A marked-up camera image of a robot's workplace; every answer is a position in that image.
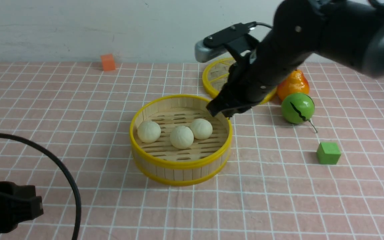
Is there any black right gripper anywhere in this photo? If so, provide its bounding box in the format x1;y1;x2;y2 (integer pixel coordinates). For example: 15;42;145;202
207;32;311;118

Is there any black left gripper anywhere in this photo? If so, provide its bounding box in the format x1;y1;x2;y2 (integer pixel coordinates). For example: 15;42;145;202
0;181;44;234

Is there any white bun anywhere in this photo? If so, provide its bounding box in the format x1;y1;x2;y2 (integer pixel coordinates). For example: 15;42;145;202
170;126;194;149
137;121;161;143
189;118;213;140

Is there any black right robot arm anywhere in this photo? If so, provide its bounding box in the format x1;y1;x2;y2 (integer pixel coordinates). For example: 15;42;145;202
195;0;384;118

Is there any yellow woven steamer lid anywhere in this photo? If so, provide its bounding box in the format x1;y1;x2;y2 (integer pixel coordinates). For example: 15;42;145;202
202;57;277;104

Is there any yellow bamboo steamer tray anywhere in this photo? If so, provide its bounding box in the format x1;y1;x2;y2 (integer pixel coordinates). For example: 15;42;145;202
129;94;233;186

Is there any orange yellow toy pear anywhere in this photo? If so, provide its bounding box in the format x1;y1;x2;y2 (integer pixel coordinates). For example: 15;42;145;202
276;69;310;101

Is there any green toy watermelon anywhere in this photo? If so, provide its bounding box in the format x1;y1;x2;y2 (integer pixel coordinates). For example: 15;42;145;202
281;92;318;133

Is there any green cube block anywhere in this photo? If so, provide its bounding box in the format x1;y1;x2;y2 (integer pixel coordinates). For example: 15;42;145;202
316;142;342;165

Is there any pink checkered tablecloth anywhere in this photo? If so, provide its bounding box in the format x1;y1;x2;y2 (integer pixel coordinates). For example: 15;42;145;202
0;62;384;240

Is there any orange cube block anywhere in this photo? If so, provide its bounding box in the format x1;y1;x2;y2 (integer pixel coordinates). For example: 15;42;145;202
100;54;116;72

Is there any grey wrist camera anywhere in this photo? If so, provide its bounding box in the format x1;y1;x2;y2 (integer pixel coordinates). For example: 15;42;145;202
194;21;260;63

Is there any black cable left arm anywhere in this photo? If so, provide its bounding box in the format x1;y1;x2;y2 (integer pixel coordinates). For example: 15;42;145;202
0;132;82;240

